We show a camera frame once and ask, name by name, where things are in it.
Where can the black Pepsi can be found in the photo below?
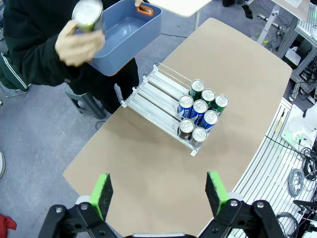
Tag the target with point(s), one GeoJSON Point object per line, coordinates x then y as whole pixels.
{"type": "Point", "coordinates": [86, 12]}
{"type": "Point", "coordinates": [199, 134]}
{"type": "Point", "coordinates": [186, 125]}

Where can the gray plastic stool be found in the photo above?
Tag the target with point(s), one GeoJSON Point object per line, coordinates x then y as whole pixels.
{"type": "Point", "coordinates": [84, 104]}

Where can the yellow black pen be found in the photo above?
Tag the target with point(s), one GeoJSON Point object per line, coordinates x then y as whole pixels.
{"type": "Point", "coordinates": [279, 121]}

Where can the green Chilsung cider can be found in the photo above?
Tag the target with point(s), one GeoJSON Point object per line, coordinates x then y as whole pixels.
{"type": "Point", "coordinates": [208, 95]}
{"type": "Point", "coordinates": [221, 101]}
{"type": "Point", "coordinates": [197, 85]}

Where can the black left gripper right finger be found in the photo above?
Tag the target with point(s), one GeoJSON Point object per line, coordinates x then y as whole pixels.
{"type": "Point", "coordinates": [215, 193]}

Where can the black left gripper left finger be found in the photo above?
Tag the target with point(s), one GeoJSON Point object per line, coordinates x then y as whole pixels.
{"type": "Point", "coordinates": [101, 196]}

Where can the aluminium profile frame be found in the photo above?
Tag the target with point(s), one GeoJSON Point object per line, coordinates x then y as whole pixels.
{"type": "Point", "coordinates": [304, 29]}

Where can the large white table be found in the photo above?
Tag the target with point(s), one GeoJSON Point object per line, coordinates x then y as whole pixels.
{"type": "Point", "coordinates": [178, 6]}

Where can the person's right hand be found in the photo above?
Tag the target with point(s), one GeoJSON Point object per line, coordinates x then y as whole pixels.
{"type": "Point", "coordinates": [79, 47]}

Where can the person's right forearm black sleeve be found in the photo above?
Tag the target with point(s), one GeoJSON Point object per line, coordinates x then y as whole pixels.
{"type": "Point", "coordinates": [32, 62]}

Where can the blue Pocari Sweat can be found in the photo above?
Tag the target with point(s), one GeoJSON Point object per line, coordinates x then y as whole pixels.
{"type": "Point", "coordinates": [211, 117]}
{"type": "Point", "coordinates": [200, 106]}
{"type": "Point", "coordinates": [185, 101]}

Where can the person's left hand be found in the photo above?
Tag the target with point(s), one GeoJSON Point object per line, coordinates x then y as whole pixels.
{"type": "Point", "coordinates": [138, 2]}

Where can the dark green puffer jacket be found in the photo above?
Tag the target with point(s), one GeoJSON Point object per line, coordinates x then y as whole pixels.
{"type": "Point", "coordinates": [10, 72]}

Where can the red cloth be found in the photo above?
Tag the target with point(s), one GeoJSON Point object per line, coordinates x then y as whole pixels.
{"type": "Point", "coordinates": [6, 223]}

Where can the person in black jacket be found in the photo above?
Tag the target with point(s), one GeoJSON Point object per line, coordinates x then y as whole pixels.
{"type": "Point", "coordinates": [119, 84]}

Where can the white slatted platform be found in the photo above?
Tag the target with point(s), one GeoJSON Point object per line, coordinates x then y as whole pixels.
{"type": "Point", "coordinates": [267, 173]}

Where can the blue plastic bin orange base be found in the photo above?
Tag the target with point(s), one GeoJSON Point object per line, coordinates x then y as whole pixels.
{"type": "Point", "coordinates": [123, 32]}

